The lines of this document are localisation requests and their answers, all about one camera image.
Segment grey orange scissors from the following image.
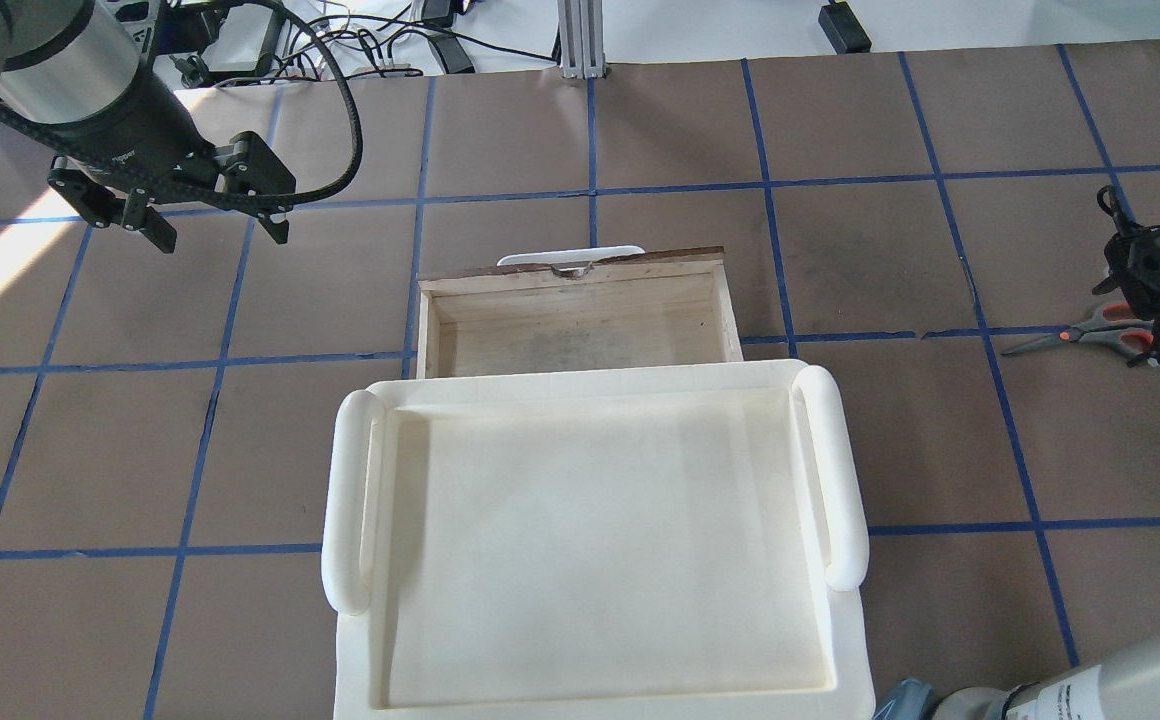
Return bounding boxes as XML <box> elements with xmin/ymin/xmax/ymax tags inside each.
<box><xmin>1000</xmin><ymin>301</ymin><xmax>1153</xmax><ymax>361</ymax></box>

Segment black power adapter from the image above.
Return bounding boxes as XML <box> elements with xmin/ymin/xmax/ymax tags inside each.
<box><xmin>817</xmin><ymin>1</ymin><xmax>872</xmax><ymax>54</ymax></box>

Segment aluminium frame post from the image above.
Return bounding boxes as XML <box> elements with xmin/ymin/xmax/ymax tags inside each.
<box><xmin>557</xmin><ymin>0</ymin><xmax>608</xmax><ymax>79</ymax></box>

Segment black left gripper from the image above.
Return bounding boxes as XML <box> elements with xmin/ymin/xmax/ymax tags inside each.
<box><xmin>48</xmin><ymin>68</ymin><xmax>296</xmax><ymax>254</ymax></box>

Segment white plastic tray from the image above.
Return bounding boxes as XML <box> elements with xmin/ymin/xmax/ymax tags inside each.
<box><xmin>321</xmin><ymin>359</ymin><xmax>873</xmax><ymax>719</ymax></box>

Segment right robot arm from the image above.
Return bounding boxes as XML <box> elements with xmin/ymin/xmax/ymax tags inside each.
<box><xmin>873</xmin><ymin>186</ymin><xmax>1160</xmax><ymax>719</ymax></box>

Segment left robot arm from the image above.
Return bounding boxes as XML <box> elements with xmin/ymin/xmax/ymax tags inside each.
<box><xmin>0</xmin><ymin>1</ymin><xmax>296</xmax><ymax>252</ymax></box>

